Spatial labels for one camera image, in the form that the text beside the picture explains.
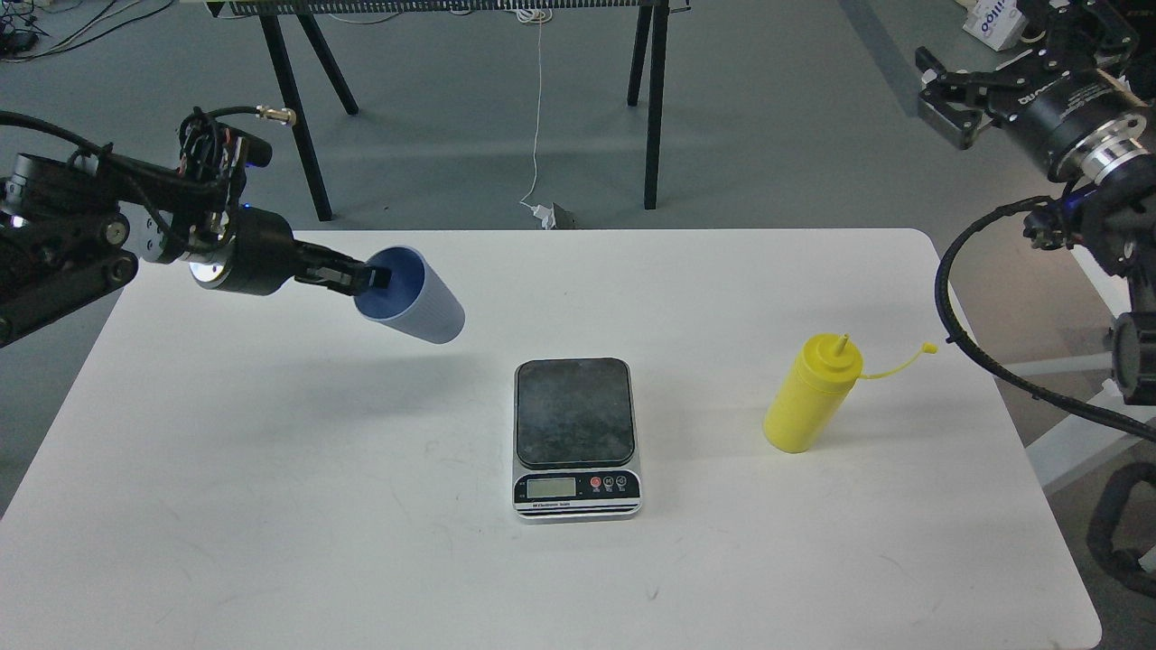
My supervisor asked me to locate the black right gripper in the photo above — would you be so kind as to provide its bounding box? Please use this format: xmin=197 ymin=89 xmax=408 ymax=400
xmin=916 ymin=1 xmax=1142 ymax=180

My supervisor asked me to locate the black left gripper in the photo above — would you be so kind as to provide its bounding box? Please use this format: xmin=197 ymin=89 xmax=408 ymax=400
xmin=188 ymin=209 xmax=391 ymax=296

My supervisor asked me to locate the blue plastic cup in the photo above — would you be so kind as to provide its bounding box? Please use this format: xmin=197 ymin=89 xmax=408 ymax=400
xmin=353 ymin=246 xmax=466 ymax=344

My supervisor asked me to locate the yellow squeeze bottle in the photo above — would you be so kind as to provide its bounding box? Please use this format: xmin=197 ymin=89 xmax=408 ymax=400
xmin=762 ymin=332 xmax=938 ymax=455

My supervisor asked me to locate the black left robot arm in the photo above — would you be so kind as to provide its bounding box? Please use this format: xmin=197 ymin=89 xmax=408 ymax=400
xmin=1 ymin=106 xmax=394 ymax=345

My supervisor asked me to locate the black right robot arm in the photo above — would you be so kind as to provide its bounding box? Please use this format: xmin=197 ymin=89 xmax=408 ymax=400
xmin=914 ymin=1 xmax=1153 ymax=497

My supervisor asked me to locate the digital kitchen scale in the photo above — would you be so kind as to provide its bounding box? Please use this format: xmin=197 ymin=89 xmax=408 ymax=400
xmin=509 ymin=357 xmax=643 ymax=524

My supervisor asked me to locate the white printed bag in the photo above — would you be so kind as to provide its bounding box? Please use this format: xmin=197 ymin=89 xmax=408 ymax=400
xmin=957 ymin=1 xmax=1029 ymax=51

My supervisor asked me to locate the white charger plug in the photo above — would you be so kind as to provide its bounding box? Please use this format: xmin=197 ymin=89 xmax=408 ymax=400
xmin=531 ymin=204 xmax=580 ymax=230

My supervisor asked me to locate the white power cable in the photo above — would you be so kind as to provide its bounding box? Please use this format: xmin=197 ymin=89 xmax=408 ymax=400
xmin=516 ymin=7 xmax=554 ymax=217

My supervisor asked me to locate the black metal table frame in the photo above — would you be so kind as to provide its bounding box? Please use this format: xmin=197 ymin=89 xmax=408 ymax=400
xmin=203 ymin=0 xmax=692 ymax=223

